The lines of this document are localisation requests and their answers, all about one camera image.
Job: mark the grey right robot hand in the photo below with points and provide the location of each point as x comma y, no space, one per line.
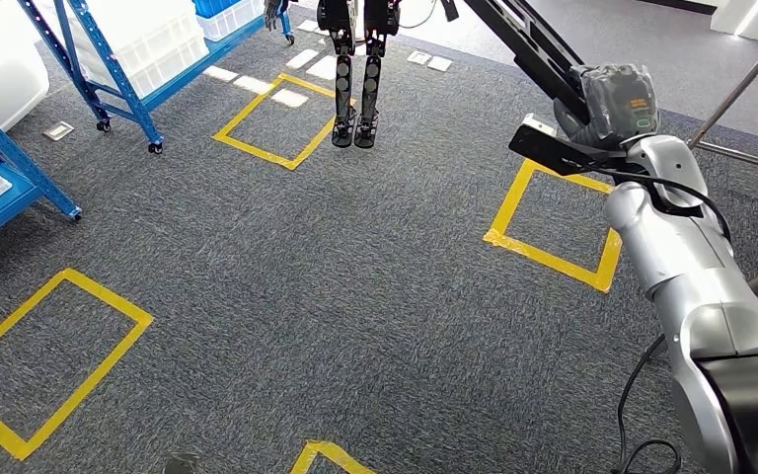
621,101

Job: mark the long black plastic frame part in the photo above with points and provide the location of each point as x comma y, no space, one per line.
523,36

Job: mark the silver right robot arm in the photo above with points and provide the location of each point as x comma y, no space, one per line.
680,261

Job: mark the blue metal shelf rack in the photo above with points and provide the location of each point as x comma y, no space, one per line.
117,78
0,212

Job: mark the white cabinet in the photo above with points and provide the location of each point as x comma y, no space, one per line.
745,19

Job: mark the yellow floor tape square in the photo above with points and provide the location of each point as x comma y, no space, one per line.
307,458
549,260
85,386
255,152

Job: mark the metal floor outlet plate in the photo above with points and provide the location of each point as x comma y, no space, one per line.
441,64
310,26
58,131
419,58

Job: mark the black humanoid robot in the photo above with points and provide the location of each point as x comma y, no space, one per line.
343,85

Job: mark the blue plastic crate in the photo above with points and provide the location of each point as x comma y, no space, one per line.
212,6

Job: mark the stacked white plastic crates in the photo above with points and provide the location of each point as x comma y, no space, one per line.
150,46

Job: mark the white car body red stripe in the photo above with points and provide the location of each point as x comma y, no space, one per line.
0,65

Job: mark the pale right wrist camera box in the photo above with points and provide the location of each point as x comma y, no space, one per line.
539,124

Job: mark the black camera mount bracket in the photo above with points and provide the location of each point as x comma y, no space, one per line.
549,152

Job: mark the dark left wrist camera mount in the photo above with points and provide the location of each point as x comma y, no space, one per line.
179,464

